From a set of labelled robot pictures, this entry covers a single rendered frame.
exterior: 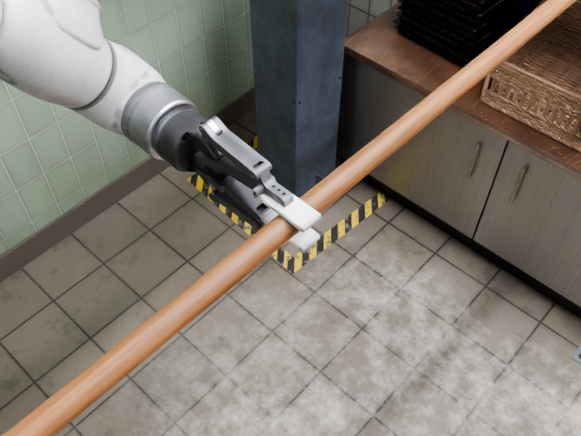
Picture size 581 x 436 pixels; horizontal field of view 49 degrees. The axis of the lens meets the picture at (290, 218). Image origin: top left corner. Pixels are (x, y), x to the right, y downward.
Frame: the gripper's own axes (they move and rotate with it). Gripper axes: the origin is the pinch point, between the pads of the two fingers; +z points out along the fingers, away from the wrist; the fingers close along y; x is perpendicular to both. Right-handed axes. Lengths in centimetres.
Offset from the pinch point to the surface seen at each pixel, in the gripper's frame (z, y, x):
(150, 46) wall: -120, 68, -60
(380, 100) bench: -55, 75, -99
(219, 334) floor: -51, 120, -21
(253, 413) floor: -25, 120, -11
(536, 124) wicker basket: -9, 60, -105
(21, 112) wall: -120, 65, -13
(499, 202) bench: -8, 88, -100
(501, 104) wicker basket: -20, 59, -105
